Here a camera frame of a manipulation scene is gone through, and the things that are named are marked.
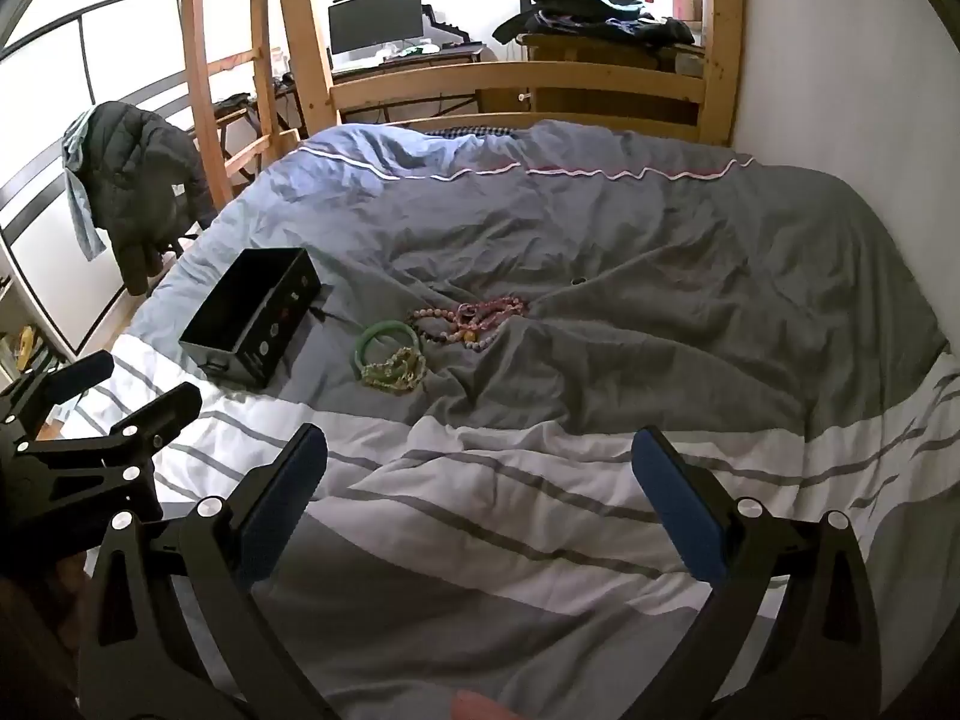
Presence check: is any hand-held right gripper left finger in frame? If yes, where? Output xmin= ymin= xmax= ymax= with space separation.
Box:
xmin=79 ymin=424 xmax=335 ymax=720

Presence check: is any light blue cloth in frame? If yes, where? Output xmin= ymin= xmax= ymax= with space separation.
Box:
xmin=61 ymin=108 xmax=110 ymax=263

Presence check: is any checked pillow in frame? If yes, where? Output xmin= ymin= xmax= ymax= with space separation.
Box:
xmin=426 ymin=125 xmax=527 ymax=143

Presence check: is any wooden ladder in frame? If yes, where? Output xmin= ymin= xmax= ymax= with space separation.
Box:
xmin=178 ymin=0 xmax=284 ymax=202

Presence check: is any white sliding door wardrobe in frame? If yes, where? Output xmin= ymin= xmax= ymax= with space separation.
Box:
xmin=0 ymin=0 xmax=205 ymax=358

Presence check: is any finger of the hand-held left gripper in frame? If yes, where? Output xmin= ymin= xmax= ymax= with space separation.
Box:
xmin=0 ymin=351 xmax=115 ymax=452
xmin=13 ymin=382 xmax=203 ymax=520

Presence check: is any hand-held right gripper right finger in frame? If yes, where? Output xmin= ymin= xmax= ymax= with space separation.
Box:
xmin=631 ymin=426 xmax=884 ymax=720

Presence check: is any person's left forearm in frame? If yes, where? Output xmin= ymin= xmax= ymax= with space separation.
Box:
xmin=0 ymin=555 xmax=95 ymax=720

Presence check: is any pink beaded necklace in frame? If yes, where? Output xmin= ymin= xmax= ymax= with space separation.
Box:
xmin=456 ymin=298 xmax=530 ymax=332

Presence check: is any grey and white striped duvet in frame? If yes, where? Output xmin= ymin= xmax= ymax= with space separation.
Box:
xmin=56 ymin=120 xmax=960 ymax=720

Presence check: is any green jade bangle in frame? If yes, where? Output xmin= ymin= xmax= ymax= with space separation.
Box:
xmin=354 ymin=321 xmax=419 ymax=374

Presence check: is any person's right hand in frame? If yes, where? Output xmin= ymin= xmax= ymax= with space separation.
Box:
xmin=448 ymin=690 xmax=520 ymax=720

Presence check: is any pink and brown beaded bracelet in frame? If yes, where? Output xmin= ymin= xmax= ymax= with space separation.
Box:
xmin=409 ymin=304 xmax=496 ymax=350

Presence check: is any wooden cabinet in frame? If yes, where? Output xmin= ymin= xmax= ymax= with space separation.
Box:
xmin=517 ymin=33 xmax=710 ymax=122

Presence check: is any dark desk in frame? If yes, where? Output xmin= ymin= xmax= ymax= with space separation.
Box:
xmin=271 ymin=43 xmax=497 ymax=130

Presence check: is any wooden bed frame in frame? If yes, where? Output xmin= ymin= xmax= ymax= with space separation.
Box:
xmin=271 ymin=0 xmax=745 ymax=149

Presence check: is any dark puffer jacket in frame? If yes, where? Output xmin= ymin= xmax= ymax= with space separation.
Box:
xmin=75 ymin=100 xmax=220 ymax=298

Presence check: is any black computer monitor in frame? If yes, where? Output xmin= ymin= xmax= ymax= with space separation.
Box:
xmin=327 ymin=0 xmax=425 ymax=59

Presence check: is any black jewelry box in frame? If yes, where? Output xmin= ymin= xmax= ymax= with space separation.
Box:
xmin=178 ymin=247 xmax=323 ymax=391

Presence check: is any pile of dark clothes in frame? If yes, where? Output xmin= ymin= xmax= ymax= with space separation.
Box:
xmin=491 ymin=0 xmax=698 ymax=47

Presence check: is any pale green beaded bracelet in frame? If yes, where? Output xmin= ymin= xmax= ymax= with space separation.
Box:
xmin=360 ymin=346 xmax=429 ymax=394

